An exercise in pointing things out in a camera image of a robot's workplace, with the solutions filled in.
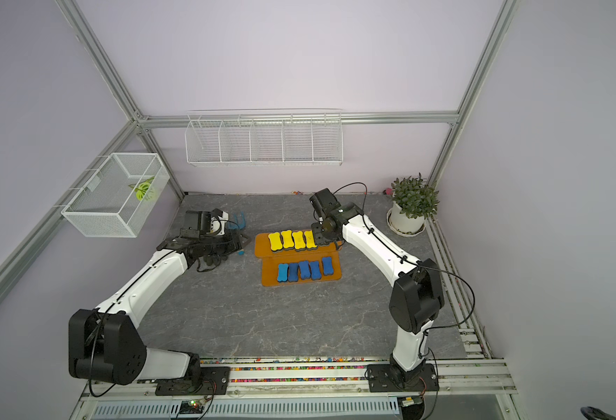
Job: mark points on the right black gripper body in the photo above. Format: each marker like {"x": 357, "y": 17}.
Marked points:
{"x": 321, "y": 232}

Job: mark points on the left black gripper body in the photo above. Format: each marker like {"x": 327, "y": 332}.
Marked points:
{"x": 221, "y": 245}

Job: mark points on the yellow eraser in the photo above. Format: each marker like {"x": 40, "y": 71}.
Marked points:
{"x": 287, "y": 240}
{"x": 310, "y": 240}
{"x": 298, "y": 240}
{"x": 275, "y": 240}

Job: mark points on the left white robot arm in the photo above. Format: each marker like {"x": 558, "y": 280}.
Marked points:
{"x": 104, "y": 343}

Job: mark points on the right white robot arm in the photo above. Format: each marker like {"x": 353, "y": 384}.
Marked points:
{"x": 417, "y": 296}

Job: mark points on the orange wooden two-tier shelf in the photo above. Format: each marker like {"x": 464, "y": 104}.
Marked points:
{"x": 270, "y": 260}

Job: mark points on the blue eraser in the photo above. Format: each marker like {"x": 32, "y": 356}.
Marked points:
{"x": 315, "y": 269}
{"x": 282, "y": 273}
{"x": 305, "y": 270}
{"x": 293, "y": 272}
{"x": 327, "y": 266}

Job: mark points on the potted green plant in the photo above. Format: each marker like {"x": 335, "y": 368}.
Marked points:
{"x": 414, "y": 202}

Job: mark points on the green object in basket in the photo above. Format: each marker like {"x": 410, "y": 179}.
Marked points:
{"x": 144, "y": 191}

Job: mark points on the white mesh basket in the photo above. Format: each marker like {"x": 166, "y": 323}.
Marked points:
{"x": 105, "y": 207}

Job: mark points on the white vent grille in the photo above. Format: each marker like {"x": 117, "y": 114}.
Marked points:
{"x": 256, "y": 409}

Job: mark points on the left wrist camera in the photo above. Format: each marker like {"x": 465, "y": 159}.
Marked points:
{"x": 204, "y": 223}

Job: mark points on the white wire wall shelf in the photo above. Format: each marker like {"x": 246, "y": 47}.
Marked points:
{"x": 308, "y": 137}

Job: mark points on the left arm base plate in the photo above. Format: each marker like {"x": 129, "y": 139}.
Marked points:
{"x": 208, "y": 381}

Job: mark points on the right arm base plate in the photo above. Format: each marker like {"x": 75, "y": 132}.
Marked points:
{"x": 402, "y": 378}

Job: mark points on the aluminium mounting rail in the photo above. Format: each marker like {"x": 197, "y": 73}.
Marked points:
{"x": 266, "y": 378}

